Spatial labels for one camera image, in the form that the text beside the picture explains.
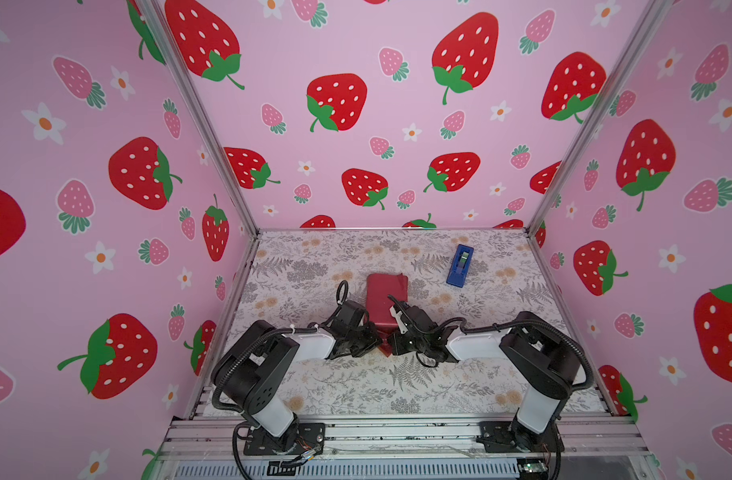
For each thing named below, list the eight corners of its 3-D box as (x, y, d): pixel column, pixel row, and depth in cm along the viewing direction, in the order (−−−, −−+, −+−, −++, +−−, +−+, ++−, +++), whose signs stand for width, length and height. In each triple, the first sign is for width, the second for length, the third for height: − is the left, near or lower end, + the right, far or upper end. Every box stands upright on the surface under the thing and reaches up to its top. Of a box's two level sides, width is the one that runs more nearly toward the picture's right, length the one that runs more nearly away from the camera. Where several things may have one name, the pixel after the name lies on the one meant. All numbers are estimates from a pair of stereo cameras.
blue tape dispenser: (445, 283, 107) (448, 271, 101) (453, 255, 116) (457, 242, 110) (463, 289, 106) (468, 277, 100) (470, 260, 114) (474, 247, 109)
